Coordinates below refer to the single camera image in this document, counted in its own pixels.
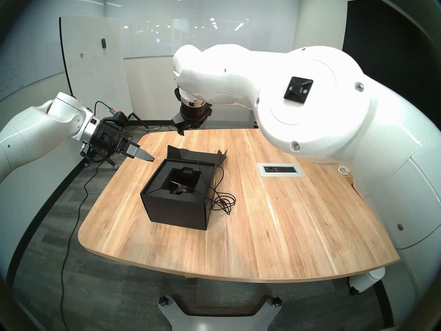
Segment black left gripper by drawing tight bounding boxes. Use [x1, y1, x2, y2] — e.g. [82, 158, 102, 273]
[90, 121, 155, 162]

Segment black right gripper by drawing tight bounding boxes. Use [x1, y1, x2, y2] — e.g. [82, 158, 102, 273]
[171, 103, 213, 136]

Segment black wired computer mouse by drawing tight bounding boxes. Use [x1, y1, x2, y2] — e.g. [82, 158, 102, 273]
[169, 160, 237, 216]

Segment black cardboard box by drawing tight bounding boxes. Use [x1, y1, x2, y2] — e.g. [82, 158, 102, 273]
[140, 145, 228, 231]

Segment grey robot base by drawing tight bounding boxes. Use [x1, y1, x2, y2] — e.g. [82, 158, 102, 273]
[158, 294, 283, 331]

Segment grey ribbed mesh chair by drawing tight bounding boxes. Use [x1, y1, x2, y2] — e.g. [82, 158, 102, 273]
[203, 104, 259, 130]

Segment white freestanding whiteboard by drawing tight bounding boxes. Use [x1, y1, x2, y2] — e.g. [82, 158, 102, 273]
[59, 17, 150, 169]

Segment silver table power outlet panel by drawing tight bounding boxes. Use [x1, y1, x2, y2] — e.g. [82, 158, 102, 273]
[256, 163, 305, 178]

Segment glass whiteboard with blue writing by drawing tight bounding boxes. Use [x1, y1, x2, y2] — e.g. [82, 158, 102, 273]
[0, 0, 66, 103]

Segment black floor cables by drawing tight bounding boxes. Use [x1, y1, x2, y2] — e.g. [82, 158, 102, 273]
[124, 123, 174, 143]

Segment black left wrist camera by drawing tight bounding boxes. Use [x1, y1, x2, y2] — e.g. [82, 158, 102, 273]
[103, 111, 130, 128]

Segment wall-mounted glass whiteboard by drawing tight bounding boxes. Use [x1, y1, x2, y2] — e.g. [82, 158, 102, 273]
[103, 0, 300, 62]

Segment black hanging cable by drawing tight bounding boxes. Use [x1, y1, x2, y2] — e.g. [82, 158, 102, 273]
[60, 161, 104, 331]

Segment large black wall screen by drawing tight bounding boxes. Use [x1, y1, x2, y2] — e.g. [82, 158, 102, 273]
[342, 0, 441, 120]

